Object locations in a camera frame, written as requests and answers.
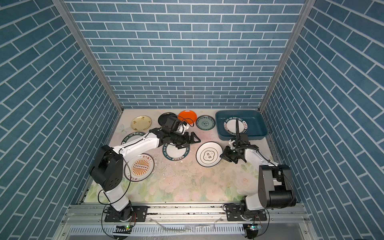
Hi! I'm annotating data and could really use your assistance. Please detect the orange sunburst plate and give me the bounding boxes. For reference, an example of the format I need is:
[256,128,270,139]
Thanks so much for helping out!
[125,154,155,182]

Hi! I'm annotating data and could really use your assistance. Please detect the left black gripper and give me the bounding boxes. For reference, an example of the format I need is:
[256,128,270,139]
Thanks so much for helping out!
[168,130,201,149]

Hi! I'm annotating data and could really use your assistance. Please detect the teal plastic bin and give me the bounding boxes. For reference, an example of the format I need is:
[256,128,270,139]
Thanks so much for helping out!
[215,110,268,141]

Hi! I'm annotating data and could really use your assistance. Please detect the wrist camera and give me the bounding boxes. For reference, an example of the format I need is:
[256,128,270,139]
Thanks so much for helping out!
[228,139,236,150]
[162,116,184,133]

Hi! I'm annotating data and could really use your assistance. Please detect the small blue patterned plate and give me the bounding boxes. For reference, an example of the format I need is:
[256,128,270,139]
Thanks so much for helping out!
[196,115,216,131]

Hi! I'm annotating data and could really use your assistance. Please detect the white flower outline plate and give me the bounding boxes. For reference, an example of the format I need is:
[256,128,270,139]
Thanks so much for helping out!
[196,142,223,168]

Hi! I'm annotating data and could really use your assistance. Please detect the yellow plate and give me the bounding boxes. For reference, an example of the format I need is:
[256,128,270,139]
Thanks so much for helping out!
[131,116,152,131]

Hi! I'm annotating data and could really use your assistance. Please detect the aluminium rail frame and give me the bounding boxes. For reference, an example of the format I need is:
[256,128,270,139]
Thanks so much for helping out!
[54,203,317,240]

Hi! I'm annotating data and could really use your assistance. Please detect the green rim plate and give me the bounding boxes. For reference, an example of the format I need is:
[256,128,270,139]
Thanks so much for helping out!
[121,132,145,145]
[162,144,190,161]
[224,117,248,135]

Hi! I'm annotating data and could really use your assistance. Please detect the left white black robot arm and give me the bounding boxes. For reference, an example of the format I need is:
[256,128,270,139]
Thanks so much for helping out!
[89,128,201,212]

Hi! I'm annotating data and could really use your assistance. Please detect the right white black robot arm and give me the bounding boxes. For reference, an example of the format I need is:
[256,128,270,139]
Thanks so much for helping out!
[221,145,297,211]

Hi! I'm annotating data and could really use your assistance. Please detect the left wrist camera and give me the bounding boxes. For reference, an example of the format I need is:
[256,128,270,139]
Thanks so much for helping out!
[162,116,184,133]

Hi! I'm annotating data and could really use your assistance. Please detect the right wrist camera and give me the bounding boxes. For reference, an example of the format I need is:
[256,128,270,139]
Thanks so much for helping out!
[228,139,236,150]

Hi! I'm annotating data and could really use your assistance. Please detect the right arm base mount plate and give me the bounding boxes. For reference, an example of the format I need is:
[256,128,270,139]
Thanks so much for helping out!
[222,204,267,222]

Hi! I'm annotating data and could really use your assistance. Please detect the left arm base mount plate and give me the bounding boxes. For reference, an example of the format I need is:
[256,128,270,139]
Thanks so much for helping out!
[103,205,148,223]

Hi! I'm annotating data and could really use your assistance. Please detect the black plate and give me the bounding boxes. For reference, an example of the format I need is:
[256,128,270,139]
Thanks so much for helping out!
[158,112,176,126]

